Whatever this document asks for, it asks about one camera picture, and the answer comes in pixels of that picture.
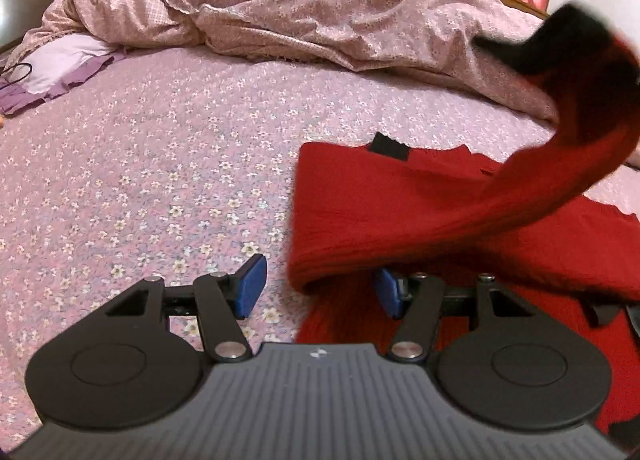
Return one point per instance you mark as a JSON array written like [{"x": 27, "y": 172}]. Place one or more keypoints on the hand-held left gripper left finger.
[{"x": 250, "y": 285}]

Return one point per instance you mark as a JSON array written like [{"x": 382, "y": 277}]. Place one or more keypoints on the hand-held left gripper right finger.
[{"x": 387, "y": 292}]

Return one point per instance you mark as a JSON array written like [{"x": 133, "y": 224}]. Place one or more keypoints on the red knitted cardigan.
[{"x": 400, "y": 200}]

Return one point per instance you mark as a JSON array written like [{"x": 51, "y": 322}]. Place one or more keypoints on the floral bed sheet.
[{"x": 150, "y": 164}]

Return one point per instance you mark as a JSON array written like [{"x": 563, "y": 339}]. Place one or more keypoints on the pink floral duvet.
[{"x": 300, "y": 4}]

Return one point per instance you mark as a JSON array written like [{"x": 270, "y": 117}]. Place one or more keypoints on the purple pillow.
[{"x": 65, "y": 59}]

